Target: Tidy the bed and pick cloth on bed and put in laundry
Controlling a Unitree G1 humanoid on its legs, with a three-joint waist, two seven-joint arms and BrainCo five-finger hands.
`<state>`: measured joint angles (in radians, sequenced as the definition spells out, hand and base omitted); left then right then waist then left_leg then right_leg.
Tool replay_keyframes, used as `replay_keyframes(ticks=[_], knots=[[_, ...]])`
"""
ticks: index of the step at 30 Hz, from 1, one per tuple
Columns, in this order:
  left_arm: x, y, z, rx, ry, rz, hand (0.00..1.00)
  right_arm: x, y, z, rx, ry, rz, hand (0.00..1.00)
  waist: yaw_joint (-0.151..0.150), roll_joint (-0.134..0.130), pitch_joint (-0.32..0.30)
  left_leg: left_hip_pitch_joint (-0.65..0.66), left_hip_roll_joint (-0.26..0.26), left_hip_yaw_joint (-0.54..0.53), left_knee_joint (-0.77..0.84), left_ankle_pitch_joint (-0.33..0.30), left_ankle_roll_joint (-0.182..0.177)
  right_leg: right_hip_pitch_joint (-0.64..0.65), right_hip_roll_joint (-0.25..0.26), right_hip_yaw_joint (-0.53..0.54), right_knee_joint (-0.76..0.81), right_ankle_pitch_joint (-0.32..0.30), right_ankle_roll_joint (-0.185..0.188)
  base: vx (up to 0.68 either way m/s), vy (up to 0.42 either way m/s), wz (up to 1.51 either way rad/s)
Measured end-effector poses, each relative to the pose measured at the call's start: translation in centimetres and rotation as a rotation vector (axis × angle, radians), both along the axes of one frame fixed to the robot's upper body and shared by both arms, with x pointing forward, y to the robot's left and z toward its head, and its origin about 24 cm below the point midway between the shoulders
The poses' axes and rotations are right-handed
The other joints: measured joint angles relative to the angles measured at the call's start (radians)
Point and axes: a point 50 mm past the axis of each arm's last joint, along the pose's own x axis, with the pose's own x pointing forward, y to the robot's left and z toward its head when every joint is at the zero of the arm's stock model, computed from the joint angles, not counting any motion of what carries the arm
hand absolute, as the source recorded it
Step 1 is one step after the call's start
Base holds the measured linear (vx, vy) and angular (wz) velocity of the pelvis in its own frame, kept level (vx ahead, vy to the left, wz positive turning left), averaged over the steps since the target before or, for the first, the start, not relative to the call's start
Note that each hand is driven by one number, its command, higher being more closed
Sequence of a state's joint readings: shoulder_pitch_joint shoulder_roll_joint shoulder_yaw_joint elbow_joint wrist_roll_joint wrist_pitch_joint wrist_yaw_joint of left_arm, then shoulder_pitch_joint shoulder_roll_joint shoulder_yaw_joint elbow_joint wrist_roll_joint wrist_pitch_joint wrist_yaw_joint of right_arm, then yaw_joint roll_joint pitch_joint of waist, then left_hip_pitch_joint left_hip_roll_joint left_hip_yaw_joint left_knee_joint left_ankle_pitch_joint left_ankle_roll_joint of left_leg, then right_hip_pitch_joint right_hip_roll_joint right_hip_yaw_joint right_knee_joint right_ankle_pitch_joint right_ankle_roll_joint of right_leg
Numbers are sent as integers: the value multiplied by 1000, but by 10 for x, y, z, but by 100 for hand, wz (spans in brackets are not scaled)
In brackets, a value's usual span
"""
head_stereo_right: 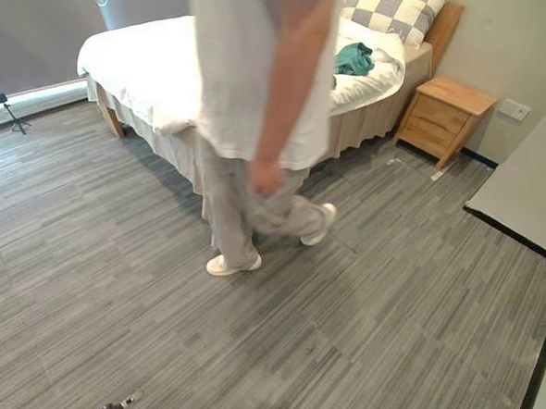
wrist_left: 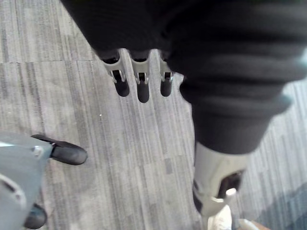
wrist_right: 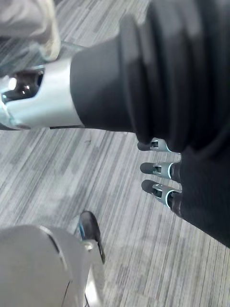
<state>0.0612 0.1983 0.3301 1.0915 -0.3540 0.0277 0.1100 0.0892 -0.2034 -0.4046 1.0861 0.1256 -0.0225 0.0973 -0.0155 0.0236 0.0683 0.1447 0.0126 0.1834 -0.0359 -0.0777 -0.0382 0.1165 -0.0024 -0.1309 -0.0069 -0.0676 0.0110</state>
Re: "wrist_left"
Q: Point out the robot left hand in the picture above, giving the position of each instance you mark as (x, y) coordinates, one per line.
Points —
(216, 60)

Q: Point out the brown wooden furniture corner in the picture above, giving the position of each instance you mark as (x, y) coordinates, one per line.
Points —
(249, 225)

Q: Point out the dark robot foot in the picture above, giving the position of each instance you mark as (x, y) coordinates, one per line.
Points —
(69, 153)
(36, 218)

